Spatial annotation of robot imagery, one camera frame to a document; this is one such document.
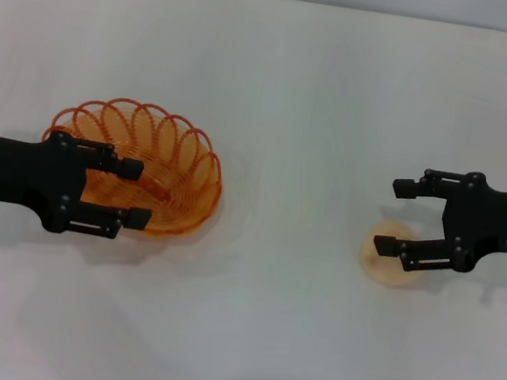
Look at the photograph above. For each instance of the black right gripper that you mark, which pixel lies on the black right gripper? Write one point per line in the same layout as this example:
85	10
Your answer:
495	214

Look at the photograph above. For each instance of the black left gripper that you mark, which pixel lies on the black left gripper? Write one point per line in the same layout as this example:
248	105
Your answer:
6	170

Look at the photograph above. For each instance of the pale round bread bun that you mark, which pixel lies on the pale round bread bun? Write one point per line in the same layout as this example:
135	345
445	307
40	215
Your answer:
385	274

